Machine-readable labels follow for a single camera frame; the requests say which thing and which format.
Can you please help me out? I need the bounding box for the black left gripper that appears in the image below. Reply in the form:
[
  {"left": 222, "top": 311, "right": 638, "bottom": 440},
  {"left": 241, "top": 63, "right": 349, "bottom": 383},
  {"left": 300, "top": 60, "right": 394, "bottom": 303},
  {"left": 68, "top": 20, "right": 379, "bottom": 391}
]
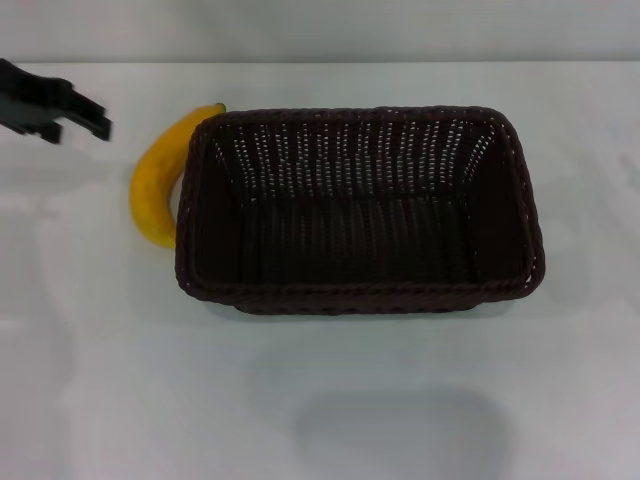
[{"left": 0, "top": 58, "right": 113, "bottom": 146}]

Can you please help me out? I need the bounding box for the dark brown woven basket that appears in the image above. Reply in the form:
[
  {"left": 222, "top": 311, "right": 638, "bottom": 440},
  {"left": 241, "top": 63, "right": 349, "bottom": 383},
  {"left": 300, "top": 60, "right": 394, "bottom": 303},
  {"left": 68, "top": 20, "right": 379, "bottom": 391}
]
[{"left": 173, "top": 104, "right": 546, "bottom": 319}]

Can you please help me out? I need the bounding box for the yellow banana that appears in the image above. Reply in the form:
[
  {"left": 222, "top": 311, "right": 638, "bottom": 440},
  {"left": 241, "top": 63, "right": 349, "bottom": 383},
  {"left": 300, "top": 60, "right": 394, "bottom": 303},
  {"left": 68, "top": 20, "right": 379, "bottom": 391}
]
[{"left": 128, "top": 102, "right": 228, "bottom": 250}]

